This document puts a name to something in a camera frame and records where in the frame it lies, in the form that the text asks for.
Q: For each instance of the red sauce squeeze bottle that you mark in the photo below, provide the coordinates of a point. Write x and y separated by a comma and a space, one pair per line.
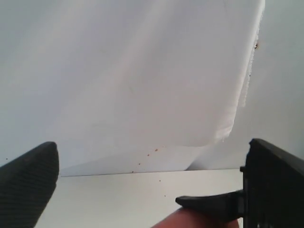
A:
186, 218

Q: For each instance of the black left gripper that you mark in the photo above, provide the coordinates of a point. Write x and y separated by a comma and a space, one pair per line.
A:
273, 182

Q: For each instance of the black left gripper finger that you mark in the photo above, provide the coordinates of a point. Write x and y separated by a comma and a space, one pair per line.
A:
27, 183

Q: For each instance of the white cloth backdrop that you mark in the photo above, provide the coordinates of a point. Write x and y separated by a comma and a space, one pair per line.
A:
123, 85

